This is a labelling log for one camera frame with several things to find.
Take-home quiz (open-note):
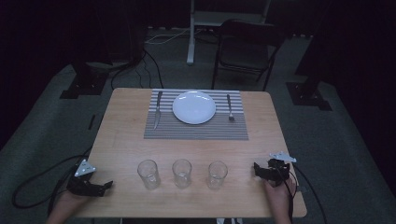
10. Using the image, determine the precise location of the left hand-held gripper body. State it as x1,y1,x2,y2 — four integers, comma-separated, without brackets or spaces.
66,159,105,198

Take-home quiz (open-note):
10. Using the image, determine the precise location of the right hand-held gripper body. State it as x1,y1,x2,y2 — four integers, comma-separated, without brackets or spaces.
263,150,298,189

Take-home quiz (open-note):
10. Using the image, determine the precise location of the person's left hand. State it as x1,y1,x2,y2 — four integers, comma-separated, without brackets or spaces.
46,189,93,224

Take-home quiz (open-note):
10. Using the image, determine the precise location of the person's right hand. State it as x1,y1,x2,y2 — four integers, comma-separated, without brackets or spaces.
263,177,297,224

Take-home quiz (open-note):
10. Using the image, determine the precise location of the clear drinking glass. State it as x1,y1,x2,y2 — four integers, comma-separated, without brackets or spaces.
207,160,229,191
136,159,162,190
171,158,193,189

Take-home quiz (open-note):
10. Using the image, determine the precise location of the small black bar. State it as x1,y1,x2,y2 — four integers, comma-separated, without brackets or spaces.
87,114,97,132

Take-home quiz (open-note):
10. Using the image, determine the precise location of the silver fork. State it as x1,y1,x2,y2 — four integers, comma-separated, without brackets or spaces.
226,93,235,122

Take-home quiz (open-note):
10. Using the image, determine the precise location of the striped grey placemat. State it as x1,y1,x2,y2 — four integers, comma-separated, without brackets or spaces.
143,89,249,141

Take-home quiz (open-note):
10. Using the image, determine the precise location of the black stand base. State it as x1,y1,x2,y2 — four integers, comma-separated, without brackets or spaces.
59,60,109,100
285,0,333,112

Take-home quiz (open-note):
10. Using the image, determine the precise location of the white round plate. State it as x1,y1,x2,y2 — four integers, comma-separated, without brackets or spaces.
172,90,217,126

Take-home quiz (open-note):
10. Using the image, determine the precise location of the silver table knife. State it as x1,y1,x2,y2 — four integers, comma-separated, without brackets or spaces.
153,90,163,131

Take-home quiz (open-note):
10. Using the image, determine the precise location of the black folding chair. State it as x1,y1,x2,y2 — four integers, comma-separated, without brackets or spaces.
211,18,287,92

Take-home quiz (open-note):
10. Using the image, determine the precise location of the white metal stand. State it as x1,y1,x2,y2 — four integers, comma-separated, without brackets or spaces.
186,0,273,65

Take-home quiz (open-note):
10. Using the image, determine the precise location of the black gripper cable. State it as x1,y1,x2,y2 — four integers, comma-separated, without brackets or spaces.
11,145,94,210
288,161,329,224

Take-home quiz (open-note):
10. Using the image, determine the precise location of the black floor cable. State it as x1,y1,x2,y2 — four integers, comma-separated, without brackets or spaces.
109,49,165,91

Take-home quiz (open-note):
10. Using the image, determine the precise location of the white floor cable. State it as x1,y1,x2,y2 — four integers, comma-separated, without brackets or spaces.
144,27,191,45

